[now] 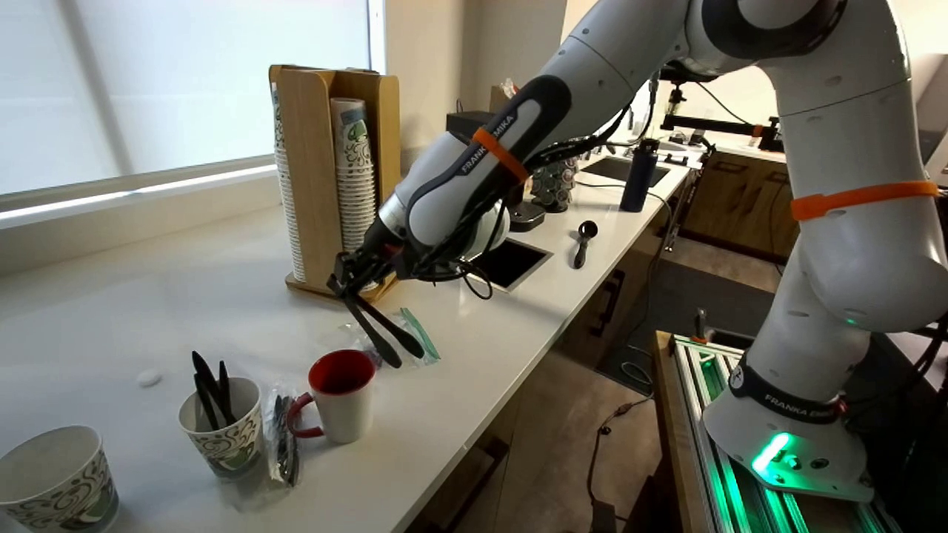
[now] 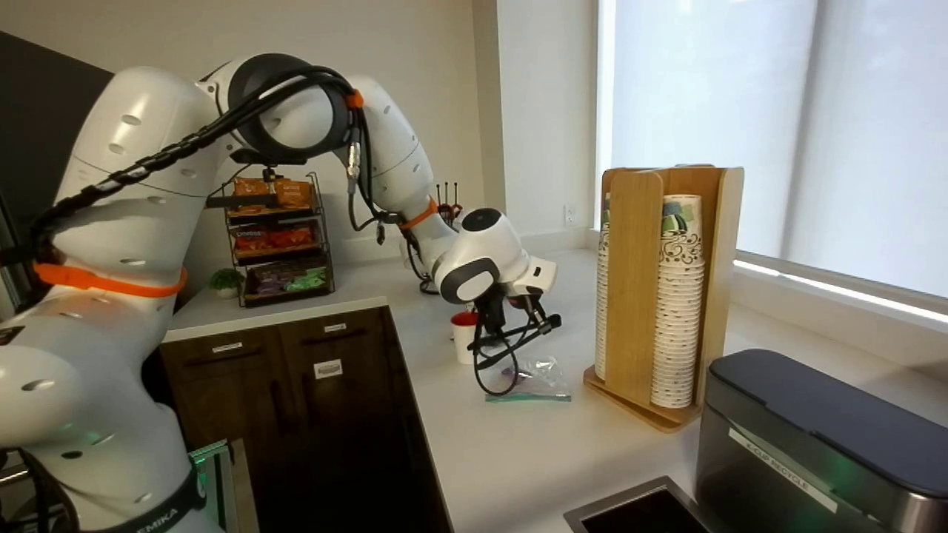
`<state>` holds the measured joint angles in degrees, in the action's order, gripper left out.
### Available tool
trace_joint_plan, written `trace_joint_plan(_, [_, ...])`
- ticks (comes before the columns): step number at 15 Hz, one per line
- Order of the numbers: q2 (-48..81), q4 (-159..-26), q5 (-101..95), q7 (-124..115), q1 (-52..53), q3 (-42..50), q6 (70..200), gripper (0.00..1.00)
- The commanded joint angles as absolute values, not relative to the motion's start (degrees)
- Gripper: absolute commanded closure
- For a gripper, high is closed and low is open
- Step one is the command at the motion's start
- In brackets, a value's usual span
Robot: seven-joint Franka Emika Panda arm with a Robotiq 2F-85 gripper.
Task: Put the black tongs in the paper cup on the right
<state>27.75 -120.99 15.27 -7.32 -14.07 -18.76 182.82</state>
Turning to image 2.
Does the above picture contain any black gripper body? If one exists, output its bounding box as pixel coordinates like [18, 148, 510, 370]
[504, 284, 547, 328]

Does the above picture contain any wooden cup dispenser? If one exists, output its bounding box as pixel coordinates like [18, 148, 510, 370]
[580, 162, 747, 430]

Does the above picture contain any clear zip bag green seal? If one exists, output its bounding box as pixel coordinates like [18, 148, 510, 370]
[481, 353, 577, 405]

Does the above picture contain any white mug red inside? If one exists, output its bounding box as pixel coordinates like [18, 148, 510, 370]
[446, 307, 485, 370]

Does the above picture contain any dark stirrer holder with sticks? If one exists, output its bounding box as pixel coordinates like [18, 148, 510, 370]
[429, 177, 469, 229]

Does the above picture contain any stack of printed paper cups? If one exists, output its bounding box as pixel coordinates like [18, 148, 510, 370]
[649, 193, 704, 413]

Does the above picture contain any white cabinet label sticker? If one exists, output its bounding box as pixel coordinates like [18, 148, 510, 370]
[312, 355, 346, 386]

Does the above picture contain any steel sink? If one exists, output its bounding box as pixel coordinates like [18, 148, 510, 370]
[559, 473, 716, 533]

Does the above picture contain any dark wooden cabinet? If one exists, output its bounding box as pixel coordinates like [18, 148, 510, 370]
[153, 305, 457, 533]

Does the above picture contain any white window roller blind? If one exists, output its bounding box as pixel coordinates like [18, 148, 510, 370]
[596, 0, 948, 302]

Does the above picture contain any steel appliance black lid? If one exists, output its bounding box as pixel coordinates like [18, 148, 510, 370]
[692, 347, 948, 533]

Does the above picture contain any small green plant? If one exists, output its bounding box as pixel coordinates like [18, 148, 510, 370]
[208, 263, 247, 302]

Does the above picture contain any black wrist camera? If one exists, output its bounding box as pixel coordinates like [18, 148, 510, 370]
[470, 287, 510, 345]

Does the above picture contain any black wire snack rack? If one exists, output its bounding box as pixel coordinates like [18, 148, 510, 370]
[221, 174, 337, 307]

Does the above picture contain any black robot cable conduit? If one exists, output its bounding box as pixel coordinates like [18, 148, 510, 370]
[0, 53, 442, 300]

